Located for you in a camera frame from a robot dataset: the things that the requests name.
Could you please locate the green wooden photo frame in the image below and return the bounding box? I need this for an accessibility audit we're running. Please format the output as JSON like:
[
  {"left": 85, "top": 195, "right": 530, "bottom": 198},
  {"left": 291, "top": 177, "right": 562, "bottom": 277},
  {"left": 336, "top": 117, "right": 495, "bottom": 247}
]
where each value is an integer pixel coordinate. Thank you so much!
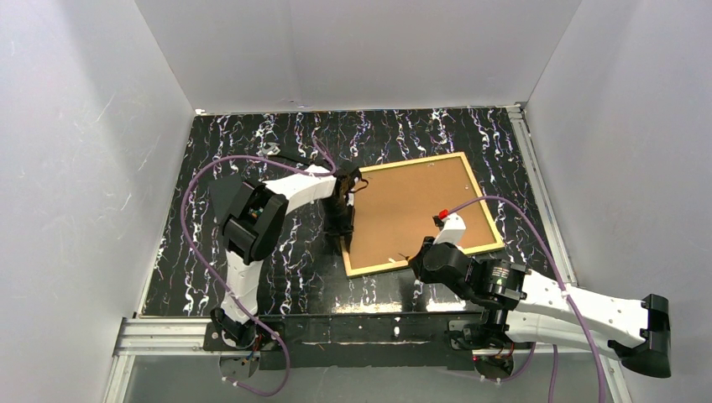
[{"left": 342, "top": 152, "right": 504, "bottom": 277}]

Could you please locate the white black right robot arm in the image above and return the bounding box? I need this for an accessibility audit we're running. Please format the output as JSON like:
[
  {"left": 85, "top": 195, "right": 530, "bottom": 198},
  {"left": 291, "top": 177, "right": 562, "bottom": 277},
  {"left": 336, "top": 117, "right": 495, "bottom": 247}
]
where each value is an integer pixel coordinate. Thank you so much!
[{"left": 408, "top": 237, "right": 672, "bottom": 379}]

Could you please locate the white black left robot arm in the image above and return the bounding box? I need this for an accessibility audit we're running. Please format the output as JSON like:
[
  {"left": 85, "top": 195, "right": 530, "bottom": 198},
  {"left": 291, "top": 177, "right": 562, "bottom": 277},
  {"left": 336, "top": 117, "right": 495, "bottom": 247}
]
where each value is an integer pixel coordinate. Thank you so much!
[{"left": 211, "top": 161, "right": 363, "bottom": 349}]

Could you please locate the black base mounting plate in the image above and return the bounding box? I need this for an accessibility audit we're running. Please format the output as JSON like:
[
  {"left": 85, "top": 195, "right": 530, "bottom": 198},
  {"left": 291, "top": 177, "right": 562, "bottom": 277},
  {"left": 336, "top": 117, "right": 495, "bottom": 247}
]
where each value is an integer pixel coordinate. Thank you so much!
[{"left": 202, "top": 311, "right": 535, "bottom": 373}]

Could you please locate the black small tool on table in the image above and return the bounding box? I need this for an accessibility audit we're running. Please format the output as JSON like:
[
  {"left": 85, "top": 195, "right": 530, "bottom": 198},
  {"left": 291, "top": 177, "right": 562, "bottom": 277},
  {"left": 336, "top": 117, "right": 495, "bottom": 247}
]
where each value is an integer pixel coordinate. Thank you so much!
[{"left": 259, "top": 142, "right": 312, "bottom": 166}]

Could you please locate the black square pad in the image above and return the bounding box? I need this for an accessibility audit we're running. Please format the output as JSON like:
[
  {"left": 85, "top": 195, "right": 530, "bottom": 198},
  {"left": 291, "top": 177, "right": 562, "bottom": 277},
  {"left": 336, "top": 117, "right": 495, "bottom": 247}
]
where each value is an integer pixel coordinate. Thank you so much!
[{"left": 208, "top": 174, "right": 243, "bottom": 224}]

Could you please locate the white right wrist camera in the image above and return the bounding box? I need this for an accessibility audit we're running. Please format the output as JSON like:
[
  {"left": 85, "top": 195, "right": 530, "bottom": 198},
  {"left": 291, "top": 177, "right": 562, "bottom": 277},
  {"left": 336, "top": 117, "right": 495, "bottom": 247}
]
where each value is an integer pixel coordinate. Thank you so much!
[{"left": 433, "top": 210, "right": 467, "bottom": 246}]

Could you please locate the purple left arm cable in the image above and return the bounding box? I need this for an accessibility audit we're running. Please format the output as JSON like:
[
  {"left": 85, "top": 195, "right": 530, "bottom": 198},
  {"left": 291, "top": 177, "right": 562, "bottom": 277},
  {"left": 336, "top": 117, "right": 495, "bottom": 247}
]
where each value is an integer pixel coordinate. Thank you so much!
[{"left": 179, "top": 139, "right": 338, "bottom": 397}]

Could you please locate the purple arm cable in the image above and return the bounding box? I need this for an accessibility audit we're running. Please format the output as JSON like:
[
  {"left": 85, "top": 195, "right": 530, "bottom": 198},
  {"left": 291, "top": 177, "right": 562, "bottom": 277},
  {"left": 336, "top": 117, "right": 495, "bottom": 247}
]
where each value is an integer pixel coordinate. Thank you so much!
[
  {"left": 448, "top": 196, "right": 607, "bottom": 403},
  {"left": 179, "top": 139, "right": 338, "bottom": 397}
]

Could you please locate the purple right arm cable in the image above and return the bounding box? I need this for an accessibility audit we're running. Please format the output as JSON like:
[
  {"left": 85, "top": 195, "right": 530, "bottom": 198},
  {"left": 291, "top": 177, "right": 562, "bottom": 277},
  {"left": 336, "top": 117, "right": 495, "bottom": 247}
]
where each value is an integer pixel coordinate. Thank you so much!
[{"left": 448, "top": 196, "right": 607, "bottom": 403}]

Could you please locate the aluminium rail right side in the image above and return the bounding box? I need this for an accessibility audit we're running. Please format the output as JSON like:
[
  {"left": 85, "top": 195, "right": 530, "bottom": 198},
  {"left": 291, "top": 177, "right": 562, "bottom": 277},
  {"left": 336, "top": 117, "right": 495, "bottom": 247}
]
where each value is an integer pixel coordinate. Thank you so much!
[{"left": 505, "top": 104, "right": 578, "bottom": 285}]

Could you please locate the aluminium rail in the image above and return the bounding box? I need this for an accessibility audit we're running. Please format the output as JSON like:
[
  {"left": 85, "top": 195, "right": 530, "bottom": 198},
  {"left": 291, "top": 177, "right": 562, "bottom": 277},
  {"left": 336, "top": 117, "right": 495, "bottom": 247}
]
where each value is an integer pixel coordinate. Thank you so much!
[
  {"left": 505, "top": 104, "right": 578, "bottom": 285},
  {"left": 102, "top": 316, "right": 632, "bottom": 403}
]

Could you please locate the aluminium rail front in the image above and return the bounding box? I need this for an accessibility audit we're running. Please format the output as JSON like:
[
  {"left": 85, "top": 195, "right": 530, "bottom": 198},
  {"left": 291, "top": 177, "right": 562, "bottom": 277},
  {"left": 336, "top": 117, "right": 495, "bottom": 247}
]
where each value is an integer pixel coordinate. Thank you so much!
[{"left": 102, "top": 316, "right": 632, "bottom": 403}]

